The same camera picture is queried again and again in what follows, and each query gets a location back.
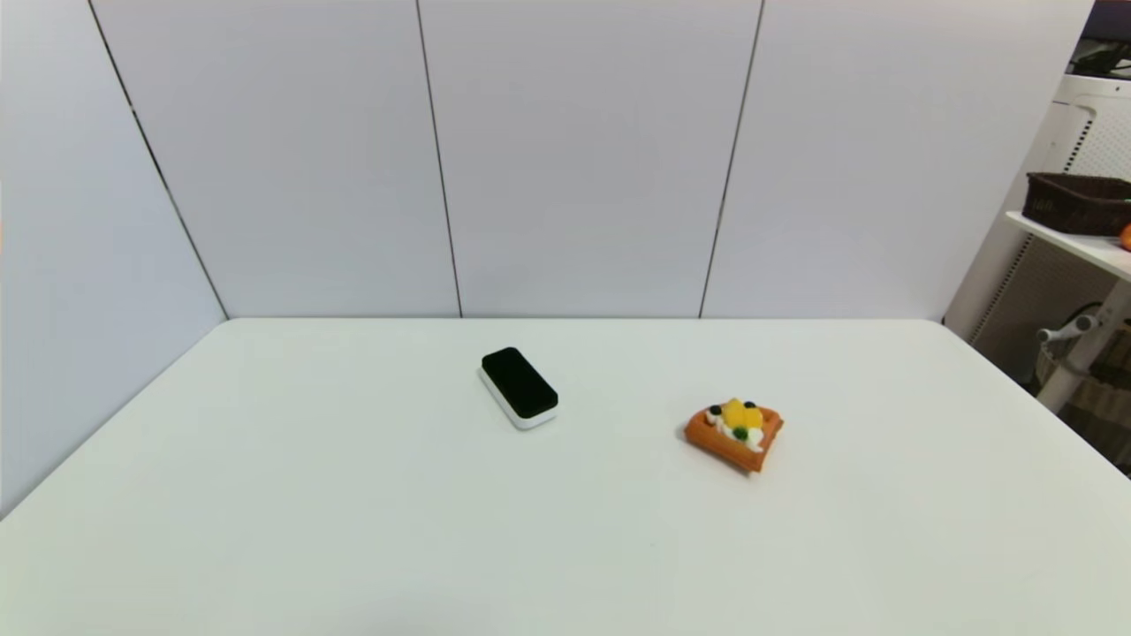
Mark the light brown woven basket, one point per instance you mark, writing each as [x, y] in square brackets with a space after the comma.
[1109, 402]

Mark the dark brown wicker basket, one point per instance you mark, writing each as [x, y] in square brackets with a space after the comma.
[1074, 205]

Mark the white shelf board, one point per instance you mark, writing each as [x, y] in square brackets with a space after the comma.
[1082, 245]

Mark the black and white eraser block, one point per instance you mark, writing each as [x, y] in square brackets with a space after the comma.
[519, 384]

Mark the black device on cabinet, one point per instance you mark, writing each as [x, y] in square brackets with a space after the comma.
[1104, 58]

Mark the white perforated cabinet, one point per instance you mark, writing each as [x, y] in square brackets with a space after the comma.
[1034, 283]

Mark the triangle waffle bread with fruit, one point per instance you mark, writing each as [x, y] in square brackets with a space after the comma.
[733, 437]

